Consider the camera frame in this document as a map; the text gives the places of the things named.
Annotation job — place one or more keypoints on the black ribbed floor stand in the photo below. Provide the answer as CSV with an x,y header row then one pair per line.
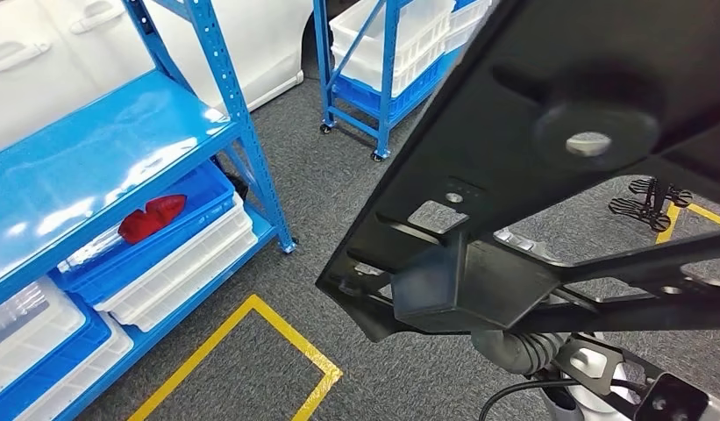
x,y
650,203

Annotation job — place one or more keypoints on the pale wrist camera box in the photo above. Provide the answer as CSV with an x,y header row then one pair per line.
x,y
679,404

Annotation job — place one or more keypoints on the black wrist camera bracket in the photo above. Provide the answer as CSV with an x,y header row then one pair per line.
x,y
618,386

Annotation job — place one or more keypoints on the blue plastic crate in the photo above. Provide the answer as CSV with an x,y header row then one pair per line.
x,y
203,197
57,372
406,99

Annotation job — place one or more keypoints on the black plastic plate frame part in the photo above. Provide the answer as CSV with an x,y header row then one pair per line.
x,y
510,116

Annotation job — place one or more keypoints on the blue rack on casters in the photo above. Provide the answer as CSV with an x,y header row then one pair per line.
x,y
388,69

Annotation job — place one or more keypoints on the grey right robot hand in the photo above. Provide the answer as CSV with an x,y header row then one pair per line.
x,y
492,351

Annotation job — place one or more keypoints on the blue steel shelf rack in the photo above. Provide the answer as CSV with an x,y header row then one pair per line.
x,y
104,145

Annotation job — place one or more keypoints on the yellow floor tape square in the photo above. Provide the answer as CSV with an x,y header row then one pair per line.
x,y
667,224

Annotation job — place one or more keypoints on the white car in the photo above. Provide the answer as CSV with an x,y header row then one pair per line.
x,y
266,35

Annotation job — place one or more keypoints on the red plastic part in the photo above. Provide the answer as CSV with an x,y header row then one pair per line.
x,y
150,218

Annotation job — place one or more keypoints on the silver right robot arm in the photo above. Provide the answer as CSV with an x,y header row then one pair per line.
x,y
539,354

